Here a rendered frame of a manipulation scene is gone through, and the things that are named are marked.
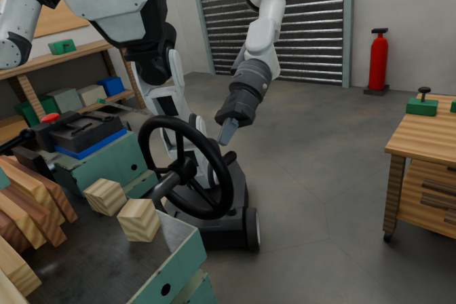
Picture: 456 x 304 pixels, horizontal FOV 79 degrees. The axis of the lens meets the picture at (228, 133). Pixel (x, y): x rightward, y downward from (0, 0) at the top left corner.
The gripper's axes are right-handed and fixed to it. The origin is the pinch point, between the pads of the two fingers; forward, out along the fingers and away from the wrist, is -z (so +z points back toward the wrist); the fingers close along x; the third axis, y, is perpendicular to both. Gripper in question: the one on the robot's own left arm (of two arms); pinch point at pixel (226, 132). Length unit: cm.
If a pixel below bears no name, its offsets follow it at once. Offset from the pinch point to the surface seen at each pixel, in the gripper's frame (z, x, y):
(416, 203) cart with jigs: 30, 15, -105
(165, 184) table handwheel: -15.7, 6.3, 5.1
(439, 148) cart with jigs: 40, -5, -76
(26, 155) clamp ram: -22.3, 1.0, 29.5
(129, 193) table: -20.5, 2.2, 11.8
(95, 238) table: -28.3, -9.5, 15.2
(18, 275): -34.1, -13.1, 21.2
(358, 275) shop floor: -9, 28, -96
